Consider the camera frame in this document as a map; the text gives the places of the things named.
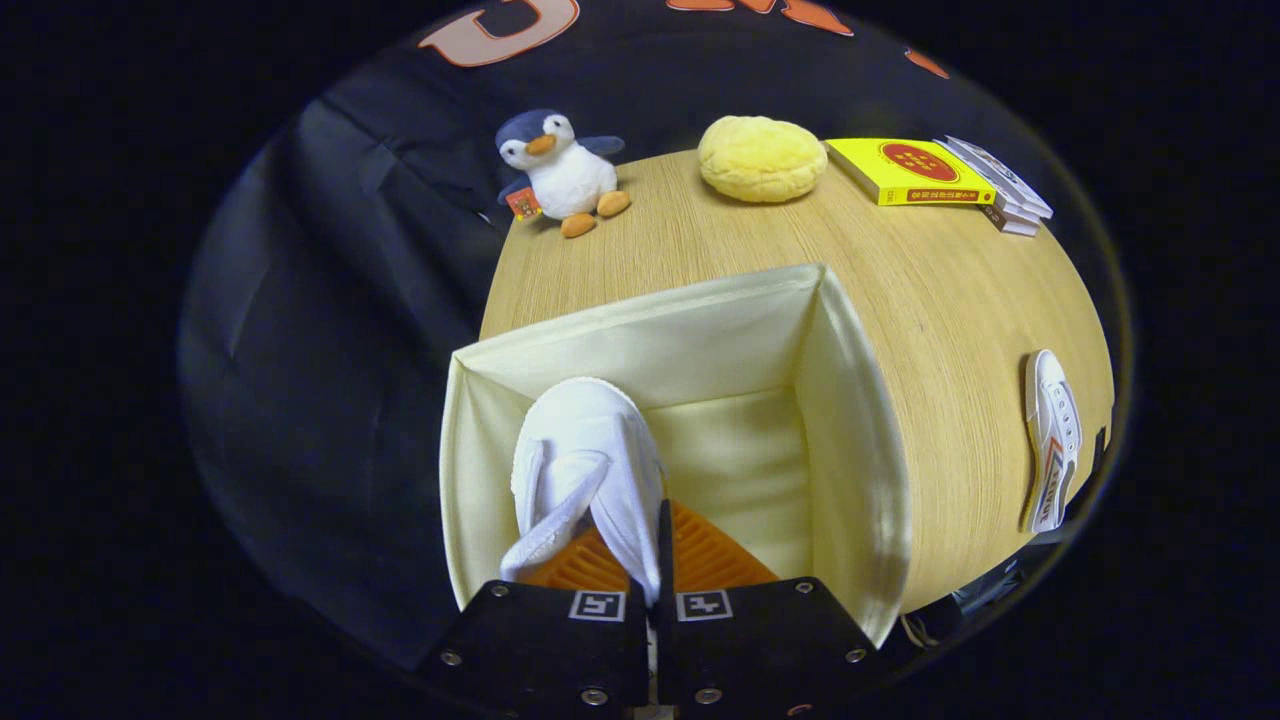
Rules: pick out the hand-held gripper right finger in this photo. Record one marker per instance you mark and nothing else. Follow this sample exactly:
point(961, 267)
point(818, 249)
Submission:
point(666, 560)

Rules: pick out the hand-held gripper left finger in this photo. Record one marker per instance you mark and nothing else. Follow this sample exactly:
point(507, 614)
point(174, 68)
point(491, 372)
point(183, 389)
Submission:
point(540, 650)

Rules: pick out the white canvas shoe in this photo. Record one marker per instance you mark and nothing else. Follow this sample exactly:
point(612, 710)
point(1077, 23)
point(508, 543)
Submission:
point(1055, 420)
point(595, 430)

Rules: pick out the beige fabric storage box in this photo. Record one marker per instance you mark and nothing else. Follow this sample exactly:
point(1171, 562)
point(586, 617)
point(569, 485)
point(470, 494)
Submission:
point(720, 340)

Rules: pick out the penguin plush toy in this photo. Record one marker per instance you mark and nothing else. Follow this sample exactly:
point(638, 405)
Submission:
point(570, 175)

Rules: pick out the yellow bread plush toy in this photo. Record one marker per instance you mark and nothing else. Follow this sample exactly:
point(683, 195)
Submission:
point(762, 158)

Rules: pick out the yellow book with red circle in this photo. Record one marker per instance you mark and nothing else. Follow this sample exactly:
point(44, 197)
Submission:
point(905, 165)

